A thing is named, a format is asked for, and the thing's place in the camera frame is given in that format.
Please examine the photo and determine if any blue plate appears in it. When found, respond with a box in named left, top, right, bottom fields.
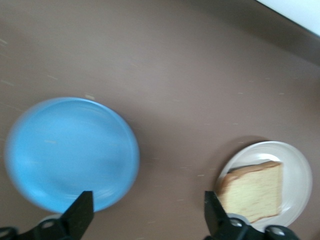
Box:
left=4, top=96, right=140, bottom=215

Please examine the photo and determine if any brown bread slice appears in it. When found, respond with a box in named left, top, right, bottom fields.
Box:
left=217, top=160, right=283, bottom=224

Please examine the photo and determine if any brown table cover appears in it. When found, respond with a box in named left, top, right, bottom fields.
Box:
left=0, top=0, right=320, bottom=240

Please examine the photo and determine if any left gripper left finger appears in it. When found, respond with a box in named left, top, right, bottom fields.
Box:
left=0, top=190, right=95, bottom=240

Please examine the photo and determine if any beige plate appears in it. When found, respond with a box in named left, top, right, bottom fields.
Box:
left=216, top=141, right=313, bottom=232

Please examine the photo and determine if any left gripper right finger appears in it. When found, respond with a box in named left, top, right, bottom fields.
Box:
left=204, top=190, right=298, bottom=240

